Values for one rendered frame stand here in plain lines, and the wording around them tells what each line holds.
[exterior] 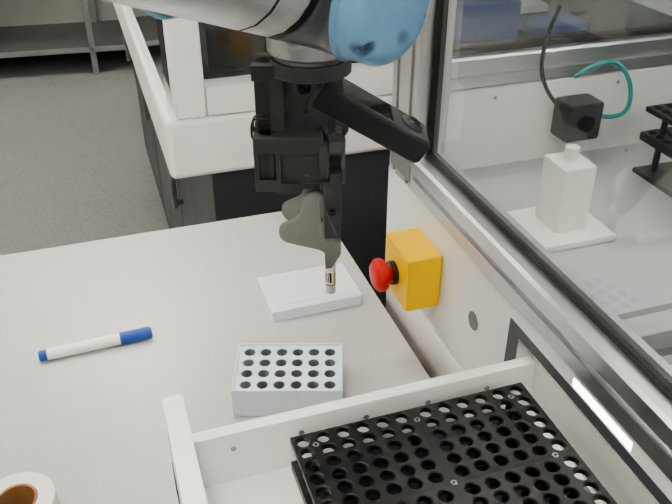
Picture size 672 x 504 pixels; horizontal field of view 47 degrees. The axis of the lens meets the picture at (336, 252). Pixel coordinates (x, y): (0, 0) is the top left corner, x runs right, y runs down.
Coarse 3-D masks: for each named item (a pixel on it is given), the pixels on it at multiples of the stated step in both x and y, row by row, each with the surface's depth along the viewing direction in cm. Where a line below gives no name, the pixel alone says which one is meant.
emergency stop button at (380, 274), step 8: (376, 264) 90; (384, 264) 89; (376, 272) 89; (384, 272) 89; (392, 272) 90; (376, 280) 90; (384, 280) 89; (392, 280) 91; (376, 288) 90; (384, 288) 90
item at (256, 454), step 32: (416, 384) 72; (448, 384) 72; (480, 384) 74; (544, 384) 74; (288, 416) 68; (320, 416) 69; (352, 416) 70; (576, 416) 69; (224, 448) 67; (256, 448) 68; (288, 448) 70; (576, 448) 70; (608, 448) 65; (224, 480) 69; (256, 480) 70; (288, 480) 70; (608, 480) 66
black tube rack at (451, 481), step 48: (336, 432) 66; (384, 432) 66; (432, 432) 66; (480, 432) 66; (528, 432) 66; (336, 480) 62; (384, 480) 65; (432, 480) 65; (480, 480) 62; (528, 480) 62; (576, 480) 62
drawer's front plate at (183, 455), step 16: (176, 400) 65; (176, 416) 64; (176, 432) 62; (176, 448) 61; (192, 448) 61; (176, 464) 59; (192, 464) 59; (176, 480) 64; (192, 480) 58; (192, 496) 57
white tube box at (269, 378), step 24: (240, 360) 90; (264, 360) 90; (288, 360) 90; (312, 360) 90; (336, 360) 90; (240, 384) 87; (264, 384) 87; (288, 384) 87; (312, 384) 87; (336, 384) 87; (240, 408) 87; (264, 408) 87; (288, 408) 87
